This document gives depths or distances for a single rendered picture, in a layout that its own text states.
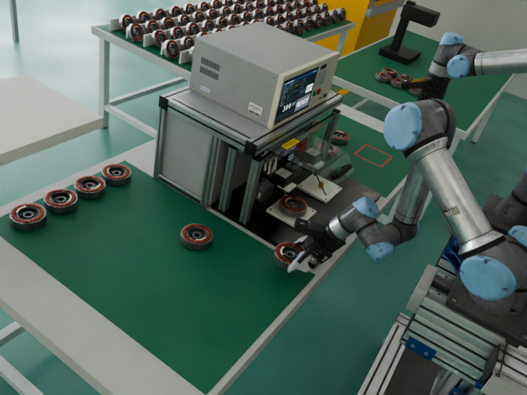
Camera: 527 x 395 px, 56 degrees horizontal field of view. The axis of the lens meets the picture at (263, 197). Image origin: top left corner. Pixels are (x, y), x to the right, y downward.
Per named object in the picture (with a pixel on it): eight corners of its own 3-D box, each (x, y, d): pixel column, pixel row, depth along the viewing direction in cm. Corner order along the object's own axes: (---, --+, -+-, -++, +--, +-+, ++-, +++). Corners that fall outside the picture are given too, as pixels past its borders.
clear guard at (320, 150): (354, 170, 187) (359, 157, 183) (326, 196, 169) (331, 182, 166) (283, 135, 198) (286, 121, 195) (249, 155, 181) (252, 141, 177)
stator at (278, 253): (306, 253, 174) (308, 245, 172) (303, 275, 165) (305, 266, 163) (275, 245, 175) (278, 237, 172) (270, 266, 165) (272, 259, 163)
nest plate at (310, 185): (341, 190, 218) (342, 187, 217) (326, 204, 207) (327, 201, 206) (313, 175, 223) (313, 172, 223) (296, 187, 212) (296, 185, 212)
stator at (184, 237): (174, 234, 176) (176, 226, 174) (202, 227, 182) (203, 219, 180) (189, 255, 170) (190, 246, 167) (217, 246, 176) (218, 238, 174)
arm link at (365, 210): (375, 217, 147) (359, 193, 150) (347, 237, 153) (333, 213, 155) (385, 215, 153) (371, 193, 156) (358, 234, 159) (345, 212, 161)
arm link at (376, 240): (408, 244, 151) (389, 215, 154) (384, 255, 144) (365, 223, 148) (393, 255, 157) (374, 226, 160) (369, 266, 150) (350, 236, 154)
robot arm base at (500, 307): (524, 295, 142) (542, 271, 136) (517, 328, 130) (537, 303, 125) (473, 270, 147) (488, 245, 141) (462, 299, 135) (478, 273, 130)
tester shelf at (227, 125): (340, 105, 218) (343, 96, 215) (254, 157, 168) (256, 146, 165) (259, 68, 233) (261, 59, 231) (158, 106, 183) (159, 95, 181)
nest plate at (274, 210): (316, 213, 200) (317, 211, 200) (297, 230, 189) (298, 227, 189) (285, 196, 206) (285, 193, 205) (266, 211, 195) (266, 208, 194)
